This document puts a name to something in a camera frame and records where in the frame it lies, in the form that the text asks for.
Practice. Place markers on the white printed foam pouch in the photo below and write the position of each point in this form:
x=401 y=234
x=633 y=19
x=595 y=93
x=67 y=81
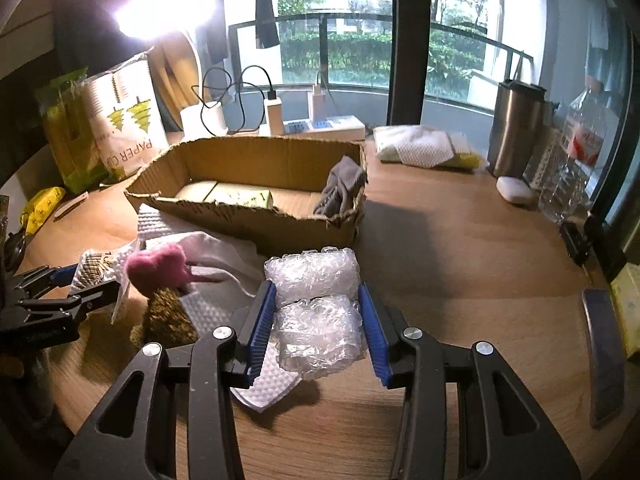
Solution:
x=95 y=267

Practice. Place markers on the cardboard box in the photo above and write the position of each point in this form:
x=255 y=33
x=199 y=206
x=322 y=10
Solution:
x=225 y=220

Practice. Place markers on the yellow sponge cloth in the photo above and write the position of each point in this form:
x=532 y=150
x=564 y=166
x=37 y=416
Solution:
x=470 y=157

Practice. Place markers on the pink plush toy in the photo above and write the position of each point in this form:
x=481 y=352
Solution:
x=155 y=265

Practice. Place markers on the olive green scrubber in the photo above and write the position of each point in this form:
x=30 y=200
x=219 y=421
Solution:
x=165 y=315

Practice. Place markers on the small white case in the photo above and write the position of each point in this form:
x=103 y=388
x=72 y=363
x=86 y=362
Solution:
x=515 y=190

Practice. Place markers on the yellow tissue pack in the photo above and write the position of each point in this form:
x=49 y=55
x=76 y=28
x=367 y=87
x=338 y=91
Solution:
x=627 y=310

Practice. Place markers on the clear ribbed bottle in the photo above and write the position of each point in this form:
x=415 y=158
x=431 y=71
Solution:
x=542 y=165

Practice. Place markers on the tall white charger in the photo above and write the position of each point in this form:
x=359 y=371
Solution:
x=274 y=117

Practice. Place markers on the green plastic bag package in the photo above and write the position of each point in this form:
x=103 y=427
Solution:
x=65 y=135

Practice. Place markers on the small white charger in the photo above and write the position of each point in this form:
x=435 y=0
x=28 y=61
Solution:
x=317 y=105

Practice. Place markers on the steel tumbler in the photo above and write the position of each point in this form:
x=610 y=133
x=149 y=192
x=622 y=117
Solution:
x=515 y=130

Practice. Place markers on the black balcony railing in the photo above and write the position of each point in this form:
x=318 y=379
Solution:
x=325 y=50

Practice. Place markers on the pale green sponge block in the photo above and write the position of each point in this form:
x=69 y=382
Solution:
x=245 y=196
x=192 y=192

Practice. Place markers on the clear water bottle red label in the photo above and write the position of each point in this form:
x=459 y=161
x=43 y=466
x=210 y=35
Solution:
x=570 y=175

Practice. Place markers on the yellow packet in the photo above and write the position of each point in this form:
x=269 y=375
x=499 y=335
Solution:
x=42 y=205

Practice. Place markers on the packet of white cloths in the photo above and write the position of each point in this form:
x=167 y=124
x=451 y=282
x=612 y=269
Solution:
x=420 y=147

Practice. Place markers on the small black object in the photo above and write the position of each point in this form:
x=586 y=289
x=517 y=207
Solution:
x=575 y=242

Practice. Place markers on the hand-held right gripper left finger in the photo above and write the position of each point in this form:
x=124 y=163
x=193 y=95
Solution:
x=262 y=330

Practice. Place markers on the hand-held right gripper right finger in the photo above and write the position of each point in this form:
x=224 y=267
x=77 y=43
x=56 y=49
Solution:
x=372 y=330

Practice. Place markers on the black window frame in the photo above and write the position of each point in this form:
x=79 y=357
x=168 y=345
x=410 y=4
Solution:
x=407 y=35

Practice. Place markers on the white power strip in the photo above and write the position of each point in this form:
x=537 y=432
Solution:
x=340 y=127

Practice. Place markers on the clear bubble wrap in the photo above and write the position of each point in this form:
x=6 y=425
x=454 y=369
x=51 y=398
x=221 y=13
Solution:
x=315 y=310

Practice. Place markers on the white desk lamp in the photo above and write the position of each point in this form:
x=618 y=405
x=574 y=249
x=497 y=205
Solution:
x=200 y=120

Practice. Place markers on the paper cup package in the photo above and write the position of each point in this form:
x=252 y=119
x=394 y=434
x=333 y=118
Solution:
x=130 y=125

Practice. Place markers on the dark smartphone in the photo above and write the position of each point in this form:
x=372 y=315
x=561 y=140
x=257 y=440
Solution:
x=605 y=360

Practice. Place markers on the grey sock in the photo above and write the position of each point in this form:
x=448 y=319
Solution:
x=340 y=185

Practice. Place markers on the white cloth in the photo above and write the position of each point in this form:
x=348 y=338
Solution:
x=225 y=260

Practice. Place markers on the white foam sheet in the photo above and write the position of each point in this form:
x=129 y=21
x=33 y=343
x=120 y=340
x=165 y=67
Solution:
x=220 y=315

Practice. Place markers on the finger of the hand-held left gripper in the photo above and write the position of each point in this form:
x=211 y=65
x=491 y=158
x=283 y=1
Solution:
x=65 y=273
x=95 y=300

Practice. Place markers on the beige flat stick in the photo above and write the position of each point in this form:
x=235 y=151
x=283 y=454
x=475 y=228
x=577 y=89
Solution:
x=70 y=205

